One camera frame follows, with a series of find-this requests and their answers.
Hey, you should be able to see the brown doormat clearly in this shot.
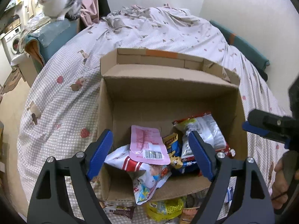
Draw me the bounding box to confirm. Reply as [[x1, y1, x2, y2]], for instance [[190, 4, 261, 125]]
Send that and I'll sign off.
[[0, 68, 21, 96]]

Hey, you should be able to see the pink curtain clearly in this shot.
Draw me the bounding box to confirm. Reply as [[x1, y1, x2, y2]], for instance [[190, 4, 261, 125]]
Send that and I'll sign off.
[[77, 0, 100, 26]]

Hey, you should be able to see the black cloth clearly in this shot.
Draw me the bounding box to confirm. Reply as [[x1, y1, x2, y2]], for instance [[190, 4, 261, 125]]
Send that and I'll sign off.
[[257, 68, 268, 82]]

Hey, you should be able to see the teal padded armchair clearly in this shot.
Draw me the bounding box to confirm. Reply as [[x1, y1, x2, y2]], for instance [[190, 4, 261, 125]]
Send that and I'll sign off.
[[24, 17, 80, 66]]

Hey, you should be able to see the red cartoon snack bag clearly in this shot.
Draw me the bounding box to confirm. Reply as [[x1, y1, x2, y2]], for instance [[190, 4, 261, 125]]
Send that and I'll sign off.
[[222, 144, 236, 159]]

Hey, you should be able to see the white washing machine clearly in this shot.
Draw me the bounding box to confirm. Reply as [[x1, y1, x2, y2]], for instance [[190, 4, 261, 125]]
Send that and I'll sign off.
[[1, 26, 24, 56]]

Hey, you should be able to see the white side table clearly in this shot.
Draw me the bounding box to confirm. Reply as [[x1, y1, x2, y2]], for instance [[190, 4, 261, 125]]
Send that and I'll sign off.
[[10, 51, 39, 87]]

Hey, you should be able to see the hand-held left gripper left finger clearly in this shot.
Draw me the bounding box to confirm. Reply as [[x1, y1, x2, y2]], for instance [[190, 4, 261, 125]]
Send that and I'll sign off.
[[27, 129, 114, 224]]

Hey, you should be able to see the person's right hand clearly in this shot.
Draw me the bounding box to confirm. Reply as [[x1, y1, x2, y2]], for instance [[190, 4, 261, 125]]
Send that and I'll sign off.
[[272, 160, 289, 210]]

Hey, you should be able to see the pile of clothes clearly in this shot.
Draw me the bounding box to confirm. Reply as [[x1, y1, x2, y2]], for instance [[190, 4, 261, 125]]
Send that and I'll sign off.
[[19, 12, 50, 52]]

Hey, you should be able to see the grey white cat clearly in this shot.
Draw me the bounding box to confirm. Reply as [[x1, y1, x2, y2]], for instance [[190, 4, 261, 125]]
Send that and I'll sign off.
[[37, 0, 83, 21]]

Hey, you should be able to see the yellow snack bag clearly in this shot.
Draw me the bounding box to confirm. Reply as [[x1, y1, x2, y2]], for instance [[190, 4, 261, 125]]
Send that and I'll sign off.
[[144, 197, 186, 222]]

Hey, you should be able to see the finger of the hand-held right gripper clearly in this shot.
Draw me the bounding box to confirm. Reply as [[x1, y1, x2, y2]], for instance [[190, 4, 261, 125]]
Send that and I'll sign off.
[[242, 121, 291, 149], [248, 109, 298, 139]]

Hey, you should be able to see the yellow brown snack packet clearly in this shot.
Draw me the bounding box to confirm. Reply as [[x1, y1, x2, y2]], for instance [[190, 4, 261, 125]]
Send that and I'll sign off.
[[162, 133, 184, 169]]

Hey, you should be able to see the pink snack packet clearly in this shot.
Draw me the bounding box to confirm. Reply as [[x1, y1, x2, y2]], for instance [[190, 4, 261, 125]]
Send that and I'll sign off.
[[130, 125, 171, 165]]

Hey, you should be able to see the teal pillow with orange stripe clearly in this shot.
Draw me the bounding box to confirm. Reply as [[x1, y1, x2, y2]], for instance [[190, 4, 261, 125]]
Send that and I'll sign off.
[[209, 20, 270, 70]]

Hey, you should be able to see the brown white snack packet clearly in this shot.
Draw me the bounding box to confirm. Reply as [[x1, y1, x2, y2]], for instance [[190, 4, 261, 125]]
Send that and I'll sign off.
[[99, 202, 136, 220]]

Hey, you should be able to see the brown cardboard box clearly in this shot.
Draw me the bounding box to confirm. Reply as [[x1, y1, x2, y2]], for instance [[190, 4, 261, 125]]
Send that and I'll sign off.
[[97, 48, 248, 202]]

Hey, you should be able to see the grey white snack bag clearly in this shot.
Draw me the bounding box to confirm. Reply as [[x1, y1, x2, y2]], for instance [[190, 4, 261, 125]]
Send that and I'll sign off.
[[173, 115, 228, 158]]

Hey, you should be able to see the white cartoon snack bag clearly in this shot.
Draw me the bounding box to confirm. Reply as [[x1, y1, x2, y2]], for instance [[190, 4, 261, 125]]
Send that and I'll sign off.
[[104, 145, 172, 205]]

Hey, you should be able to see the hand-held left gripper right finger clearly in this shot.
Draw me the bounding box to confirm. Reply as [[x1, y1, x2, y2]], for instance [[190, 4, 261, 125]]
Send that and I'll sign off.
[[188, 131, 275, 224]]

